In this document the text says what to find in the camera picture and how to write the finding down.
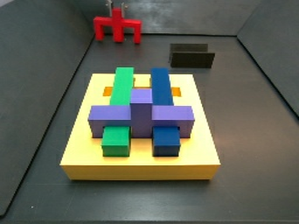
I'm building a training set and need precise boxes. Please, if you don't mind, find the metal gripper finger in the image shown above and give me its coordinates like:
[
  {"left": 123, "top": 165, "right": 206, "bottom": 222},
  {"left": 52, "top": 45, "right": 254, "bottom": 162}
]
[
  {"left": 107, "top": 0, "right": 113, "bottom": 17},
  {"left": 120, "top": 2, "right": 128, "bottom": 18}
]

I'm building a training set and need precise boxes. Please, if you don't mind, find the red E-shaped block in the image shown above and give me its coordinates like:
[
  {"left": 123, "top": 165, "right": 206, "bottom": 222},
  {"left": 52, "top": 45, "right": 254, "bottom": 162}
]
[{"left": 93, "top": 8, "right": 143, "bottom": 44}]

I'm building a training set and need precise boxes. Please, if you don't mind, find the yellow board base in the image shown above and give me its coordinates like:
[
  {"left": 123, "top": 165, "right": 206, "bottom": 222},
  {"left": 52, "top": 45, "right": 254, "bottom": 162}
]
[{"left": 60, "top": 73, "right": 220, "bottom": 180}]

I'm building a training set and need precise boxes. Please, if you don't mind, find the black U-shaped holder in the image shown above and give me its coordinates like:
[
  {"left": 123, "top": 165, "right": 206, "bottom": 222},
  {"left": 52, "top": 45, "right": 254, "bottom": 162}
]
[{"left": 170, "top": 44, "right": 215, "bottom": 68}]

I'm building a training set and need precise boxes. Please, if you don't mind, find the purple E-shaped block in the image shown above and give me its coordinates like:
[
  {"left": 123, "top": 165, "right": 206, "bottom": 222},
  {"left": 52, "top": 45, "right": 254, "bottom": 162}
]
[{"left": 88, "top": 88, "right": 195, "bottom": 138}]

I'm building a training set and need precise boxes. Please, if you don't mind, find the green long block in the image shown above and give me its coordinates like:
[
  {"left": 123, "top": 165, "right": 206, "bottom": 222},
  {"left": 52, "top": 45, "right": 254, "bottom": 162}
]
[{"left": 101, "top": 67, "right": 133, "bottom": 157}]

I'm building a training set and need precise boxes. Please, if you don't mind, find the blue long block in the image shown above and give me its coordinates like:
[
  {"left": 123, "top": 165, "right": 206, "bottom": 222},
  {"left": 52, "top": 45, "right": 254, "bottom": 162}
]
[{"left": 151, "top": 68, "right": 182, "bottom": 157}]

